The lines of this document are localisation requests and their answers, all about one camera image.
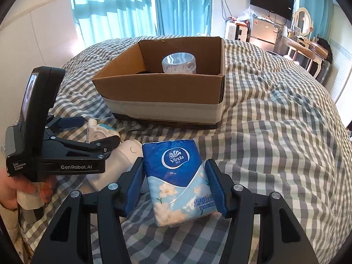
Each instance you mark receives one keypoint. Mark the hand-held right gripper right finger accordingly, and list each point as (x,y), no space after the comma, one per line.
(217,189)

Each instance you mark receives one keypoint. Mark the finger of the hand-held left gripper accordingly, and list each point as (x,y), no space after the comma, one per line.
(82,149)
(72,121)

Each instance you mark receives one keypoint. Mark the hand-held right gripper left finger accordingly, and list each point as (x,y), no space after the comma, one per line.
(134,184)

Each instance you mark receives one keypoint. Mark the white plastic bottle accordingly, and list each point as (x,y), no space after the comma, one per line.
(126,156)

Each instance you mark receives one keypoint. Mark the teal white plastic container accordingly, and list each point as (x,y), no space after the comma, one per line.
(106,130)

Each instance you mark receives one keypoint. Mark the blue floral tissue pack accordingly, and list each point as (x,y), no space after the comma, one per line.
(176,181)

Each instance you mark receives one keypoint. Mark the cardboard box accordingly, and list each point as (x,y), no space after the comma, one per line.
(165,99)

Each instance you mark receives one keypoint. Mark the person's left forearm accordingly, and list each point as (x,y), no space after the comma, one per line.
(8,225)

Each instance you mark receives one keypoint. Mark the person's left hand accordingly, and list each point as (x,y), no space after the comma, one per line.
(11,188)

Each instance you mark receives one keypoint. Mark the wide teal curtain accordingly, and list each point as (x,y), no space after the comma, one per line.
(110,8)

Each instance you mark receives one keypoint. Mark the clear cotton swab jar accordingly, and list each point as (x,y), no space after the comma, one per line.
(179,63)

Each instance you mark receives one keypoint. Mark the white suitcase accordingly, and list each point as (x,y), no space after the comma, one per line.
(230,30)

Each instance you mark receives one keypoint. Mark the dark suitcase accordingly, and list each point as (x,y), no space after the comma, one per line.
(324,70)

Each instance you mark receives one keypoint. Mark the silver small fridge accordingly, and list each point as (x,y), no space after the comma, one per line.
(264,31)

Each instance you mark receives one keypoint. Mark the white dressing table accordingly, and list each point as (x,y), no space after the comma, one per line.
(305,48)

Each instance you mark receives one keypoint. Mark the clear plastic bags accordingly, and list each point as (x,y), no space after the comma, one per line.
(249,15)

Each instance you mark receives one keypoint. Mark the black bag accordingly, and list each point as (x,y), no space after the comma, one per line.
(324,48)

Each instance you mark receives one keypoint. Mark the white oval mirror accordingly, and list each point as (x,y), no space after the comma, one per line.
(303,20)

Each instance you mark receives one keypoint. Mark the narrow teal curtain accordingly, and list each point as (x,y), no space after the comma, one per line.
(316,8)

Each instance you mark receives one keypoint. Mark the black wall television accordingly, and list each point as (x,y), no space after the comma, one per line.
(271,0)

